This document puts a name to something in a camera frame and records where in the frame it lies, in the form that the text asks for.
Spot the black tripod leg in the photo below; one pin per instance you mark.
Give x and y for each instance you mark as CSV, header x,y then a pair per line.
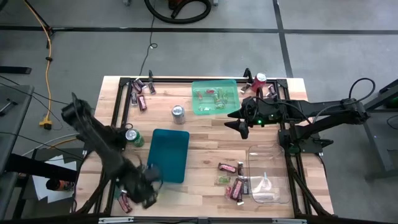
x,y
40,17

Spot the silver Diet Coke can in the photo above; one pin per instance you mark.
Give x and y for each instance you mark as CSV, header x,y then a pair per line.
x,y
178,111

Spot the red chocolate bar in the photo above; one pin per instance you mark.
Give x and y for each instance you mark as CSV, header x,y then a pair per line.
x,y
227,168
136,87
142,102
125,203
237,188

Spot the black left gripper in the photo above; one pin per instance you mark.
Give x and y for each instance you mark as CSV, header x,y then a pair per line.
x,y
143,183

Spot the silver metal bracket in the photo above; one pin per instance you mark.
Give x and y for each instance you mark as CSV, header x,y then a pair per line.
x,y
289,221

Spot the red hard candy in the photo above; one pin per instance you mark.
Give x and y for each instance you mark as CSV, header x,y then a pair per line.
x,y
210,92
199,96
228,192

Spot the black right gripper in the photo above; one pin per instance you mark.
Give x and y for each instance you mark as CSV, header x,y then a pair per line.
x,y
264,112

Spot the grey side table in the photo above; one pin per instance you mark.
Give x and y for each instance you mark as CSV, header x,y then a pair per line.
x,y
9,124

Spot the black hand tool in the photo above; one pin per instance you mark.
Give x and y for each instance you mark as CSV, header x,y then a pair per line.
x,y
7,105

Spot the orange black bottle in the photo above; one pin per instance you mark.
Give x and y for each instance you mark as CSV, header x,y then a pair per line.
x,y
59,185

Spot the light green translucent basket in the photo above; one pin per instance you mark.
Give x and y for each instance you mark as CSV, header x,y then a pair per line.
x,y
231,107

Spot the dark teal plastic basket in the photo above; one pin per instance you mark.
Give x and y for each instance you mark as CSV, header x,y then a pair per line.
x,y
168,149

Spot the clear plastic basket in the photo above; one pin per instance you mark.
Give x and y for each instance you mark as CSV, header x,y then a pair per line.
x,y
280,161

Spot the red soda can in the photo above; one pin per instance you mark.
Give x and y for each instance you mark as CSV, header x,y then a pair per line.
x,y
259,81

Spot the green soda can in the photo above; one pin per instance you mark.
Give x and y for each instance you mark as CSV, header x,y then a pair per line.
x,y
132,135

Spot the black aluminium table frame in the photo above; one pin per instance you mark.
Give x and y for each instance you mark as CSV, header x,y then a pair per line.
x,y
174,80

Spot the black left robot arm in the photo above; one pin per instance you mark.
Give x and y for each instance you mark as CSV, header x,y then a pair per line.
x,y
102,140

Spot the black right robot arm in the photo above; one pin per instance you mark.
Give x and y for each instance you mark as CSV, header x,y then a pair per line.
x,y
326,109

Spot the black table clamp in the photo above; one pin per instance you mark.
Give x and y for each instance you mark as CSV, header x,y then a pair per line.
x,y
151,76
247,74

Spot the dark brown chocolate bar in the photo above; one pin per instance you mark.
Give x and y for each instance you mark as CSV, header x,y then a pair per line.
x,y
269,95
245,186
240,202
152,88
141,83
245,88
134,99
241,168
272,89

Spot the grey metal stand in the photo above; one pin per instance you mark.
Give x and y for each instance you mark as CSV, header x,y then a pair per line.
x,y
377,146

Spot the white paper sheet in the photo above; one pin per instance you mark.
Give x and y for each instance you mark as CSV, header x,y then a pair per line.
x,y
40,189

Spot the black flat bar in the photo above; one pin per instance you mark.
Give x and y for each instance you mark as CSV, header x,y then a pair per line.
x,y
15,70

